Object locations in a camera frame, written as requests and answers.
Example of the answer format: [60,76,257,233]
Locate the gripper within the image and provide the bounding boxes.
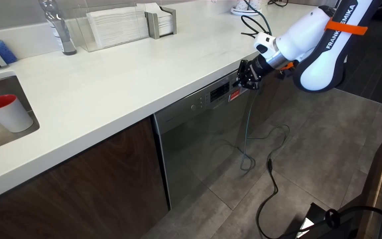
[237,54,275,91]

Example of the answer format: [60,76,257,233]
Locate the red magnet sign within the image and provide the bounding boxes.
[228,88,249,102]

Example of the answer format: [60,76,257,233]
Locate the dark wood cabinet door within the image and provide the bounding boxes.
[0,116,169,239]
[254,70,299,135]

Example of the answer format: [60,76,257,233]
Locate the white round appliance base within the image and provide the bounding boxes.
[230,0,262,16]

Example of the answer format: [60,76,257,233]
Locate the stainless steel dishwasher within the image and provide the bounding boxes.
[151,68,268,211]

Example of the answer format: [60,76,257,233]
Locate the stack of white napkins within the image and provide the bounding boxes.
[136,2,174,37]

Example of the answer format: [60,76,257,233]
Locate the grey metal napkin holder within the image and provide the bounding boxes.
[145,7,177,40]

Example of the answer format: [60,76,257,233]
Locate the stack of white paper towels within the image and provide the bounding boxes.
[86,6,149,49]

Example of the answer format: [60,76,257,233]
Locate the clear paper towel holder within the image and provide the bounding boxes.
[74,3,152,53]

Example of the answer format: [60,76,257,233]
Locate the black box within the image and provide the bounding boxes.
[279,202,361,239]

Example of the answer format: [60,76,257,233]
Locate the white cup with red inside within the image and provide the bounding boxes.
[0,94,34,133]

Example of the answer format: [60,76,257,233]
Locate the green cable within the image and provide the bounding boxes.
[239,0,274,174]

